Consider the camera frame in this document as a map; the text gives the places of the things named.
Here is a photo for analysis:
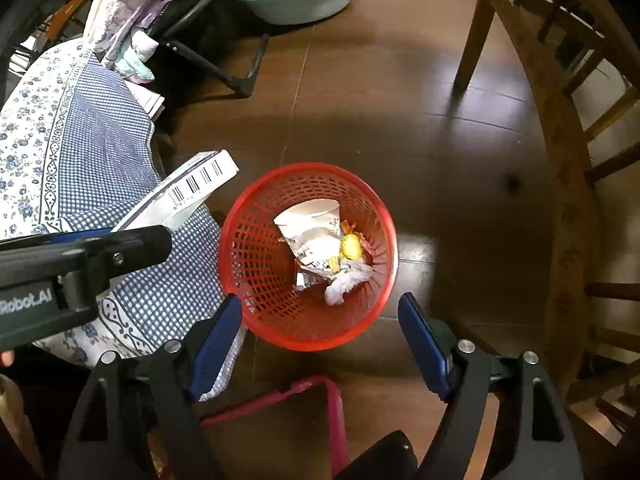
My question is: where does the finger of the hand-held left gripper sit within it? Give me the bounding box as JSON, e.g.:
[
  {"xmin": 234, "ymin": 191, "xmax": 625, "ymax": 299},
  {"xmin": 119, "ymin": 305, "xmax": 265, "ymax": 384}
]
[{"xmin": 0, "ymin": 225, "xmax": 173, "ymax": 286}]

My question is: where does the folded pinkish cloth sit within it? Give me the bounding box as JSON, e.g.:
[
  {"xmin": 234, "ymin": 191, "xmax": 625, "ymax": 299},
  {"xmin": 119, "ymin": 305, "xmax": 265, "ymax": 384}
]
[{"xmin": 132, "ymin": 82, "xmax": 166, "ymax": 121}]

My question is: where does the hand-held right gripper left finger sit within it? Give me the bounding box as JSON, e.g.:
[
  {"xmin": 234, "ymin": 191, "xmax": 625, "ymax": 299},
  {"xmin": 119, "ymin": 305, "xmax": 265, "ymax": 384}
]
[{"xmin": 57, "ymin": 294, "xmax": 243, "ymax": 480}]

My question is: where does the white barcode box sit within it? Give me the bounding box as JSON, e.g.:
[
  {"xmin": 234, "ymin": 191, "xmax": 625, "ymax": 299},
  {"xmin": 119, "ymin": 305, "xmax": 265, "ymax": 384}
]
[{"xmin": 110, "ymin": 149, "xmax": 240, "ymax": 233}]

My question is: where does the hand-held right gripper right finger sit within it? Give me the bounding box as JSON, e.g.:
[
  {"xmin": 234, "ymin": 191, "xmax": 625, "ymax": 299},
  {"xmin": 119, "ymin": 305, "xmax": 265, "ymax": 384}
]
[{"xmin": 397, "ymin": 292, "xmax": 586, "ymax": 480}]

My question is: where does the yellow crumpled wrapper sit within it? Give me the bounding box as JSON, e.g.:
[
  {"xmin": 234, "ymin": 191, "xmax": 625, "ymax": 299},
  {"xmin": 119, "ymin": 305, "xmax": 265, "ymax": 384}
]
[{"xmin": 340, "ymin": 234, "xmax": 366, "ymax": 261}]

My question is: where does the red plastic mesh basket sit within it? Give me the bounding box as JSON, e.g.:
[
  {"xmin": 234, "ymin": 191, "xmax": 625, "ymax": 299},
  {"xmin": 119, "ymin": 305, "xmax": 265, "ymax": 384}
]
[{"xmin": 217, "ymin": 161, "xmax": 400, "ymax": 352}]

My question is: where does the pale green cloth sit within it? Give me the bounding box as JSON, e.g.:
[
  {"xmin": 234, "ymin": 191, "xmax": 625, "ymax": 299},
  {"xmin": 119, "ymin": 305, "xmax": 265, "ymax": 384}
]
[{"xmin": 115, "ymin": 30, "xmax": 157, "ymax": 81}]

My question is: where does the black shoe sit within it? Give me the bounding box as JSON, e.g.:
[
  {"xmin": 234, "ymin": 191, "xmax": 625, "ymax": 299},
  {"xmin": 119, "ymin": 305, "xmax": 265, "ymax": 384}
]
[{"xmin": 335, "ymin": 430, "xmax": 418, "ymax": 480}]

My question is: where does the wooden chair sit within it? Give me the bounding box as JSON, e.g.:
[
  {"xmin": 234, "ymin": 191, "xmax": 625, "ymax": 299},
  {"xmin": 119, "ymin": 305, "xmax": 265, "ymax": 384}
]
[{"xmin": 452, "ymin": 0, "xmax": 640, "ymax": 480}]

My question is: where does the black folding bed frame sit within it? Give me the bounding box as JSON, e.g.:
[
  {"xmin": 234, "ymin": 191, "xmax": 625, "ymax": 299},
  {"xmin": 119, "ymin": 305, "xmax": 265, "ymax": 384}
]
[{"xmin": 145, "ymin": 25, "xmax": 271, "ymax": 98}]

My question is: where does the pink plastic stool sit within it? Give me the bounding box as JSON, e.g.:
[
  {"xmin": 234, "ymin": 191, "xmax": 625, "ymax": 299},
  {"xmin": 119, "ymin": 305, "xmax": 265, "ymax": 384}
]
[{"xmin": 200, "ymin": 375, "xmax": 346, "ymax": 480}]

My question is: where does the blue floral bedspread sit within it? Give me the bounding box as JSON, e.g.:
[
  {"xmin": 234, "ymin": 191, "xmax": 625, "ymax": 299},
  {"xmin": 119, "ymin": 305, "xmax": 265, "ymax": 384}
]
[{"xmin": 0, "ymin": 40, "xmax": 246, "ymax": 401}]

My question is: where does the white crumpled tissue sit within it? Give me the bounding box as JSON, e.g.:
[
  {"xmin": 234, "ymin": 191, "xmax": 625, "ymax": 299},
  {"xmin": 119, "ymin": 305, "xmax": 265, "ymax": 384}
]
[{"xmin": 324, "ymin": 260, "xmax": 375, "ymax": 307}]

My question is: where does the silver foil wrapper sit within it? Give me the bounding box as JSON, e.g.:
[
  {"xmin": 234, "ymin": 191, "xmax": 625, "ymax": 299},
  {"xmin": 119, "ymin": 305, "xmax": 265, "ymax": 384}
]
[{"xmin": 295, "ymin": 260, "xmax": 336, "ymax": 291}]

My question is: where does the white paper cup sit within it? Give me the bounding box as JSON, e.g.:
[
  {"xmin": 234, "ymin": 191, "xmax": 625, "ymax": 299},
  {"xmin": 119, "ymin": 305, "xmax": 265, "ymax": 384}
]
[{"xmin": 273, "ymin": 198, "xmax": 343, "ymax": 266}]

